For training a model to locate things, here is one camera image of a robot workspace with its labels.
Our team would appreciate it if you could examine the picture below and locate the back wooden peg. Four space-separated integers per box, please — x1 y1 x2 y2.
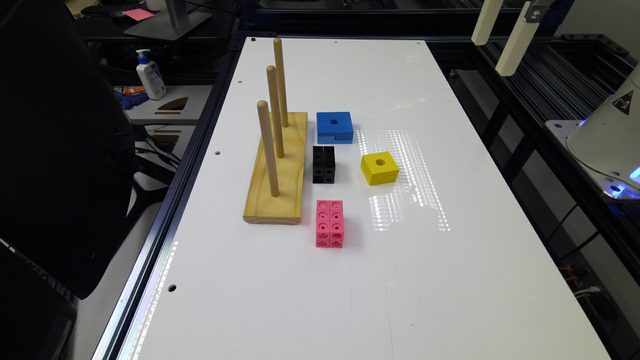
273 37 289 128

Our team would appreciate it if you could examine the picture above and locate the yellow block with hole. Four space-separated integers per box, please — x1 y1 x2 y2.
361 152 399 186

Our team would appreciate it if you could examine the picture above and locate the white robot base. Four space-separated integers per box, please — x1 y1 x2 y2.
545 69 640 201

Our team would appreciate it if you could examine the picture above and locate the wooden peg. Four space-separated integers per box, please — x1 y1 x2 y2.
266 65 284 158
273 37 289 128
257 100 279 197

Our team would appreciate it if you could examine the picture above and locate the blue glue gun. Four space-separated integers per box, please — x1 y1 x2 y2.
114 86 149 110

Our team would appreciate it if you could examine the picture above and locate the black office chair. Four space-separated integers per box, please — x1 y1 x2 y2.
1 0 171 298

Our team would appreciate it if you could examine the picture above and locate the blue block with hole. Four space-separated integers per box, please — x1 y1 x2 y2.
316 112 354 144

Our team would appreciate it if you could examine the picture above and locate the middle wooden peg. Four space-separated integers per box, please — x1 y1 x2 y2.
266 65 284 158

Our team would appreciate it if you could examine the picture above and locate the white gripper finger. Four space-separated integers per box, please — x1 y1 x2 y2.
471 0 504 46
495 2 541 76

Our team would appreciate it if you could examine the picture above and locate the pink sticky note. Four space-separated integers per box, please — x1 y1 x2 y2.
123 8 155 21

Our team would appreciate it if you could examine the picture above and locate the grey monitor stand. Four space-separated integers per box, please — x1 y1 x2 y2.
124 0 211 41

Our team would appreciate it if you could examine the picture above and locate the front wooden peg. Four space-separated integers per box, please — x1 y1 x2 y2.
257 100 279 197

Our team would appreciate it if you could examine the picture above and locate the white lotion pump bottle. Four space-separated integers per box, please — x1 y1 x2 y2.
136 49 167 100

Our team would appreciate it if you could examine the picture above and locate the black cube block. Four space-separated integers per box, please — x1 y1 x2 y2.
312 146 336 184

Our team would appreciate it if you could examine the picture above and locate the pink cube block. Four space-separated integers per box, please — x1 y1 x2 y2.
316 200 345 248

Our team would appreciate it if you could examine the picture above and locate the wooden peg base board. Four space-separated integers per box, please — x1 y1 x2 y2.
243 112 308 225

